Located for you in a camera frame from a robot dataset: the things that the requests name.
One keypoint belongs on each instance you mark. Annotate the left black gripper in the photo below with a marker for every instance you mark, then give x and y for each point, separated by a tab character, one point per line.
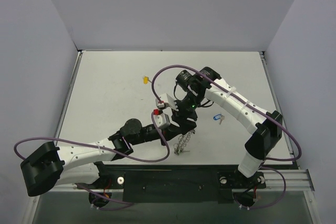
176	128

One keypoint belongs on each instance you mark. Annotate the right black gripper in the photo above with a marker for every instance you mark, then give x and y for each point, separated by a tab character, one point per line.
186	112

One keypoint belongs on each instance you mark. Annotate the metal disc keyring holder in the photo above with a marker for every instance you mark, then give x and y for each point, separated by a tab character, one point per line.
183	140

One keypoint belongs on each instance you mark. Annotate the blue tagged key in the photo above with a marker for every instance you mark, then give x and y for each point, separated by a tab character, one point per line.
219	118

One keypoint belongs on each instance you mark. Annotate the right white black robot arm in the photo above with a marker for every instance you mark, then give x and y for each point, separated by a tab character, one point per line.
264	127

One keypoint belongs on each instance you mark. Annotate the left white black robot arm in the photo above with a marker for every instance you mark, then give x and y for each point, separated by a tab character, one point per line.
52	165

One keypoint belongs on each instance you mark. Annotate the yellow tagged key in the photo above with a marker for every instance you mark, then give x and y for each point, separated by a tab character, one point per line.
146	80

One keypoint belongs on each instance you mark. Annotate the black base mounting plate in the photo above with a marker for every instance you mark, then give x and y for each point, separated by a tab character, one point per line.
176	183

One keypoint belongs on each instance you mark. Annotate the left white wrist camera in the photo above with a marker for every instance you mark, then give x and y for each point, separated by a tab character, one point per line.
160	119

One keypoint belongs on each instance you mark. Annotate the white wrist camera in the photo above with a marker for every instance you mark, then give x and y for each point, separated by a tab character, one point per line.
166	101
160	119

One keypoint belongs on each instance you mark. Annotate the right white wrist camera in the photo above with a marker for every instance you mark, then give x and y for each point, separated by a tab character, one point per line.
166	101

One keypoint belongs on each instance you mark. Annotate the aluminium frame rail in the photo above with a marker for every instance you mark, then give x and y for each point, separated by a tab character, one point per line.
296	180

